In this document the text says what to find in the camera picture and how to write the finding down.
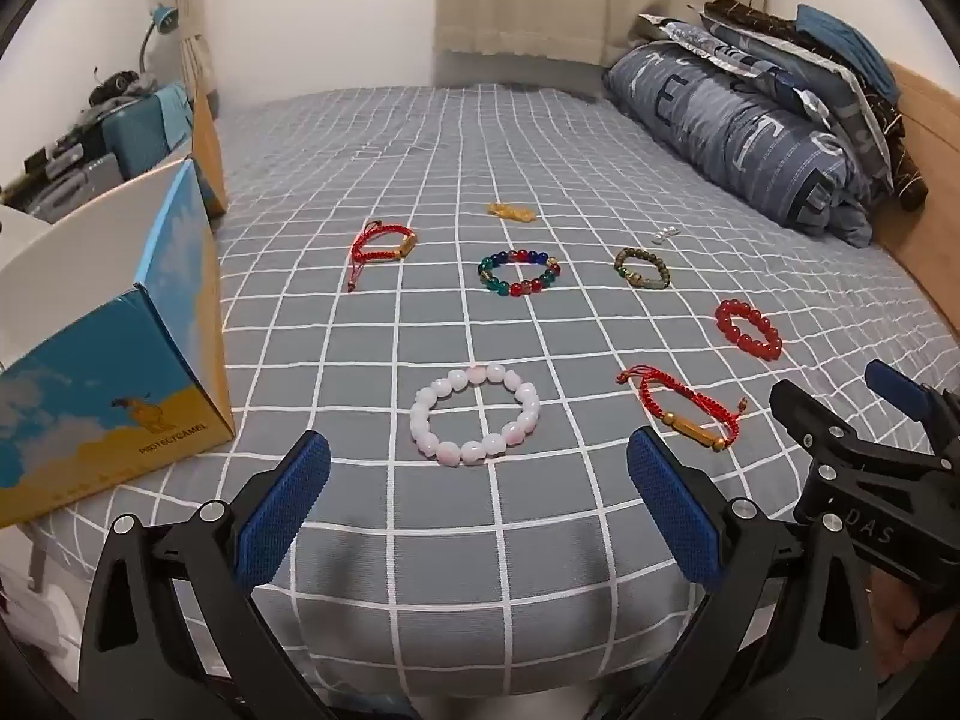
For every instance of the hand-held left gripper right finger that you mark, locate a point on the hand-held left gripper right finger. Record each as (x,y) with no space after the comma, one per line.
(675,510)

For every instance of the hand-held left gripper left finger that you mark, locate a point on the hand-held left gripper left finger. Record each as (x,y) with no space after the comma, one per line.
(289,510)

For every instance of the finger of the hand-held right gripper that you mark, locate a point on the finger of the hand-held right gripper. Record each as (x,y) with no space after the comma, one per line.
(900,390)
(799,409)

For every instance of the blue and yellow cardboard box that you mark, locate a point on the blue and yellow cardboard box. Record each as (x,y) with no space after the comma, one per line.
(112,405)

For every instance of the person's right hand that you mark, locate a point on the person's right hand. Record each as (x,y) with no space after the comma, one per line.
(911,637)

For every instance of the wooden headboard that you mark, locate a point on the wooden headboard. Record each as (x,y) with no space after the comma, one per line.
(922,240)

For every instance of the folded blue quilt pile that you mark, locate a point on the folded blue quilt pile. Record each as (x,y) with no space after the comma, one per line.
(735,135)

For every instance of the blue grey patterned folded quilt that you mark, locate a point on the blue grey patterned folded quilt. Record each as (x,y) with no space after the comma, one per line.
(787,64)

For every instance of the teal folded cloth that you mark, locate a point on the teal folded cloth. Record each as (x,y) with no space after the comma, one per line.
(847,37)

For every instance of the grey checked bed sheet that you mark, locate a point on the grey checked bed sheet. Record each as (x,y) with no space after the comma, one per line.
(450,165)

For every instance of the brown patterned folded blanket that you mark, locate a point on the brown patterned folded blanket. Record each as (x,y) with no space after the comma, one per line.
(757,15)

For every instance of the blue suitcase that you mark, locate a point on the blue suitcase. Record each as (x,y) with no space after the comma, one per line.
(142,127)

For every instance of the dark desk clutter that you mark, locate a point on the dark desk clutter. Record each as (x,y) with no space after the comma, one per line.
(67,165)

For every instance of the beige window curtain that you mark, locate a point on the beige window curtain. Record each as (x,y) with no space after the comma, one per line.
(570,0)

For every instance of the beige side curtain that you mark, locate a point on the beige side curtain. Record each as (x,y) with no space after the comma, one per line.
(191,15)

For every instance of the teal desk lamp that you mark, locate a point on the teal desk lamp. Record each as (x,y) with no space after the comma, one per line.
(163,17)

